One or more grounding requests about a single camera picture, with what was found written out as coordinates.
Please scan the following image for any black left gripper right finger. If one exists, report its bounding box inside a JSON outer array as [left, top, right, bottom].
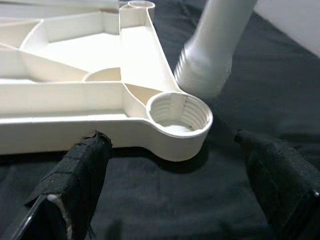
[[233, 128, 320, 240]]

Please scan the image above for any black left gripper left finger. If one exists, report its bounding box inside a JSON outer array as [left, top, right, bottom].
[[0, 129, 113, 240]]

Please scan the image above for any white plastic children table top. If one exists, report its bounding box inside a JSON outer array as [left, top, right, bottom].
[[0, 0, 214, 162]]

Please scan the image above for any black tablecloth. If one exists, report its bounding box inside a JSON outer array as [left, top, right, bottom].
[[0, 0, 320, 240]]

